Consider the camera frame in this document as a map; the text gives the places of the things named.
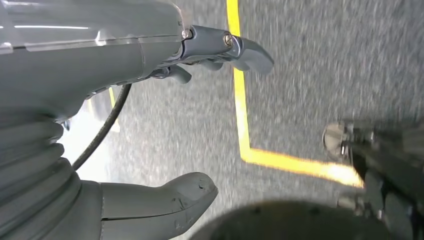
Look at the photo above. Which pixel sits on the yellow floor tape marking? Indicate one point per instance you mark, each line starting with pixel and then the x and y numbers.
pixel 240 99

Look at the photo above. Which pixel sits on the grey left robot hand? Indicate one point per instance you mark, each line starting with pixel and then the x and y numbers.
pixel 82 49

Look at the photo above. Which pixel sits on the black robot foot mechanism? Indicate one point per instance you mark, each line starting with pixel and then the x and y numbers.
pixel 391 165

